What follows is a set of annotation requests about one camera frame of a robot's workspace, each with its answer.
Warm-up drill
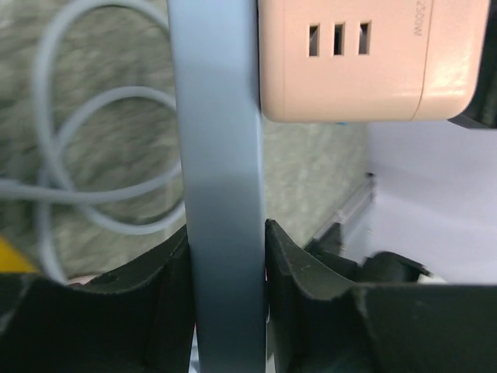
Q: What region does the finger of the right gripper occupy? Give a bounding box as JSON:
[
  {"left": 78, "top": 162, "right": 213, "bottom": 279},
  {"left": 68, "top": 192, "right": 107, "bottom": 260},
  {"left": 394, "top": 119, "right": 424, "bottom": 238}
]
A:
[{"left": 449, "top": 23, "right": 496, "bottom": 130}]

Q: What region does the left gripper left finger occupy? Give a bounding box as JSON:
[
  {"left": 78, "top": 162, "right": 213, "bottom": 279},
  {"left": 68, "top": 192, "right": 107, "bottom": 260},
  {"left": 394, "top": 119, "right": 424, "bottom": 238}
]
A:
[{"left": 1, "top": 228, "right": 194, "bottom": 372}]

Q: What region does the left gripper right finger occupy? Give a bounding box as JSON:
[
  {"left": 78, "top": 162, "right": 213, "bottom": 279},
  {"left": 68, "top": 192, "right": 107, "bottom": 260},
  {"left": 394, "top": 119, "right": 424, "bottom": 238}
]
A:
[{"left": 266, "top": 221, "right": 496, "bottom": 372}]

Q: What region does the light blue strip cable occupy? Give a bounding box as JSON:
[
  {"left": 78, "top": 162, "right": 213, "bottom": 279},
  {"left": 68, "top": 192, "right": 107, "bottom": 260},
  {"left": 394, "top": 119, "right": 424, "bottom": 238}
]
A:
[{"left": 0, "top": 0, "right": 187, "bottom": 284}]

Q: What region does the peach cube socket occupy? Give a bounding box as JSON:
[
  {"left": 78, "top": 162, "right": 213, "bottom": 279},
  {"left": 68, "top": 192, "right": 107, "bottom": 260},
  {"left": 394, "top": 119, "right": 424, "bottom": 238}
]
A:
[{"left": 259, "top": 0, "right": 491, "bottom": 123}]

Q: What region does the light blue power strip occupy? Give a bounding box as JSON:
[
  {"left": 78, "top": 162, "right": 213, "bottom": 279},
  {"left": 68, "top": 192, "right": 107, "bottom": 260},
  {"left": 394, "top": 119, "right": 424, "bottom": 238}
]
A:
[{"left": 168, "top": 0, "right": 267, "bottom": 372}]

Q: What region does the yellow cube socket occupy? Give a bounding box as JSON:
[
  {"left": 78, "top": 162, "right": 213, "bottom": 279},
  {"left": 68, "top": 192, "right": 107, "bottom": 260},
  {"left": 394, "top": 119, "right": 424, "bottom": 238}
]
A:
[{"left": 0, "top": 236, "right": 40, "bottom": 274}]

